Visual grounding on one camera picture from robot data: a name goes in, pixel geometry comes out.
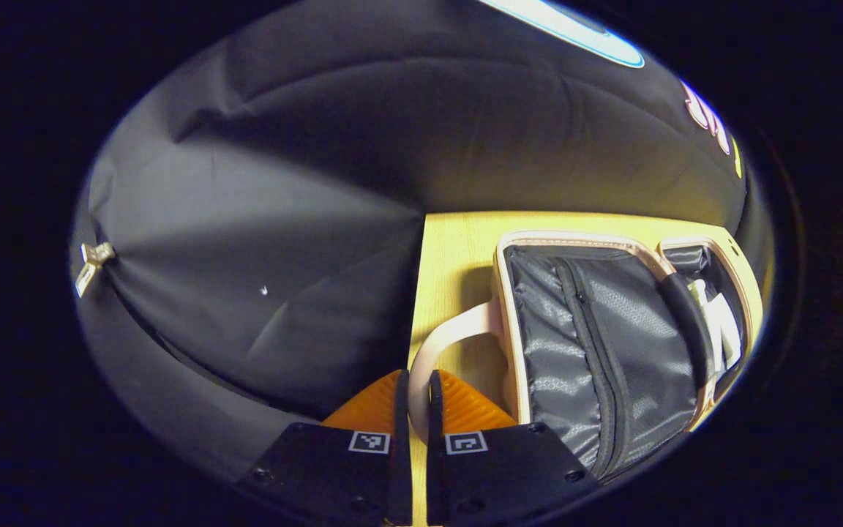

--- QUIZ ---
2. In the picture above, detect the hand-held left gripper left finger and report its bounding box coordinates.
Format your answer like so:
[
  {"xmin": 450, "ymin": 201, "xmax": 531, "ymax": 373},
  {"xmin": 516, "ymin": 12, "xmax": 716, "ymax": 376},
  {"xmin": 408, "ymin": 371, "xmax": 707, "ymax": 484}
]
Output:
[{"xmin": 235, "ymin": 369, "xmax": 413, "ymax": 526}]

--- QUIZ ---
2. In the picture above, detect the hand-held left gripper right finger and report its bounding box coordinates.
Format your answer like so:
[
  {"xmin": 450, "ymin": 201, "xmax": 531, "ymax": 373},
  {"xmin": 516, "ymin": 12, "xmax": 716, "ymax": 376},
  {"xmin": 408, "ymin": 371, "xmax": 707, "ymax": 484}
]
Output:
[{"xmin": 425, "ymin": 369, "xmax": 599, "ymax": 526}]

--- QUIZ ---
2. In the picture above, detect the beige hard-shell suitcase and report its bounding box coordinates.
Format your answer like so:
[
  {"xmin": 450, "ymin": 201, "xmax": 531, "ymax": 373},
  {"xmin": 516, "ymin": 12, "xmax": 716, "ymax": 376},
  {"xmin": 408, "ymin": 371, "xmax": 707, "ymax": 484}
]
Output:
[{"xmin": 407, "ymin": 230, "xmax": 765, "ymax": 484}]

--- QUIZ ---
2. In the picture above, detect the white pump bottle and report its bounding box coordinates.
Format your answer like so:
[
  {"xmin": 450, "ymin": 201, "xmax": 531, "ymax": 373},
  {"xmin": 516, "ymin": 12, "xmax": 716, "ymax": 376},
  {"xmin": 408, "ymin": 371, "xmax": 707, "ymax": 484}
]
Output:
[{"xmin": 705, "ymin": 291, "xmax": 744, "ymax": 373}]

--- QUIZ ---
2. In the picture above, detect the white cloth clip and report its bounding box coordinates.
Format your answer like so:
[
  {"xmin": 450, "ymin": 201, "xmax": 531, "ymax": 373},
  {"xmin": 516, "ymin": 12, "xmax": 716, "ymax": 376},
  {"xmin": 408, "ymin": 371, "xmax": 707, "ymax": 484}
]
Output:
[{"xmin": 74, "ymin": 242, "xmax": 116, "ymax": 299}]

